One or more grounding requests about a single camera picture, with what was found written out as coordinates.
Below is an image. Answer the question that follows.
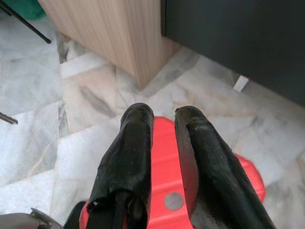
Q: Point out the thin black metal rod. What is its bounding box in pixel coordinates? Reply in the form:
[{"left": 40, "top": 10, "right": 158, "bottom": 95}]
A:
[
  {"left": 0, "top": 111, "right": 19, "bottom": 125},
  {"left": 0, "top": 3, "right": 52, "bottom": 44}
]

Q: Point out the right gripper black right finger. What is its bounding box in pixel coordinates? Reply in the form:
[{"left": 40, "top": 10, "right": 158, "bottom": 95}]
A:
[{"left": 174, "top": 105, "right": 280, "bottom": 229}]

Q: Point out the black low console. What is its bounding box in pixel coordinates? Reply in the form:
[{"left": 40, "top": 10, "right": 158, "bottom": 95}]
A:
[{"left": 161, "top": 0, "right": 305, "bottom": 107}]

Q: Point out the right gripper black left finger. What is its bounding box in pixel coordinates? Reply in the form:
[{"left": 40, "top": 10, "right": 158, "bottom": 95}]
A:
[{"left": 87, "top": 104, "right": 154, "bottom": 229}]

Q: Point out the light wooden cabinet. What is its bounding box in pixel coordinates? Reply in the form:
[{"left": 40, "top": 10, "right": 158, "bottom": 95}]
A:
[{"left": 38, "top": 0, "right": 182, "bottom": 91}]

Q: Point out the green bag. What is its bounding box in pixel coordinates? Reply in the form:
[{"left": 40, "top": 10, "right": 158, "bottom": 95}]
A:
[{"left": 0, "top": 0, "right": 47, "bottom": 21}]

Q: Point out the red plastic stool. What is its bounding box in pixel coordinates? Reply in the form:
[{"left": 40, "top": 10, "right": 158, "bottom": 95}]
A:
[{"left": 78, "top": 115, "right": 266, "bottom": 229}]

